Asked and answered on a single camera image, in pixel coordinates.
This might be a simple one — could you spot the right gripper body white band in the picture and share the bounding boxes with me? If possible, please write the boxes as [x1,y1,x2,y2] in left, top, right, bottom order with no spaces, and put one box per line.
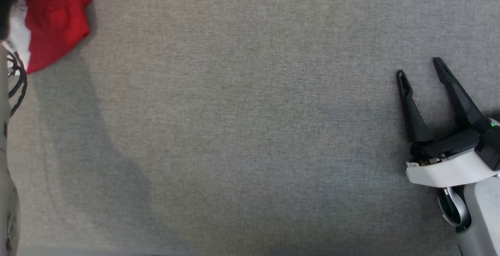
[405,128,500,188]

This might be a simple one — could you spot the red garment with white stripes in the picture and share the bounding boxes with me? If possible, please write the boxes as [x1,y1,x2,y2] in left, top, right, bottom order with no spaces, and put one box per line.
[8,0,105,75]

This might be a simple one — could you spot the grey fabric sofa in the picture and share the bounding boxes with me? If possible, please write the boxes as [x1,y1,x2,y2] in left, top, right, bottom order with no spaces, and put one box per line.
[0,0,500,256]

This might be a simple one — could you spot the thin black left arm cables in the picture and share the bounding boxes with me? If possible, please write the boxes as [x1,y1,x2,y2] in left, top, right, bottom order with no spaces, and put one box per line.
[6,51,28,116]

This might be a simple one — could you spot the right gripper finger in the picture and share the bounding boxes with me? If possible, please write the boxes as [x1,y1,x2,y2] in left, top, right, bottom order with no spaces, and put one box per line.
[396,70,435,144]
[432,57,485,131]

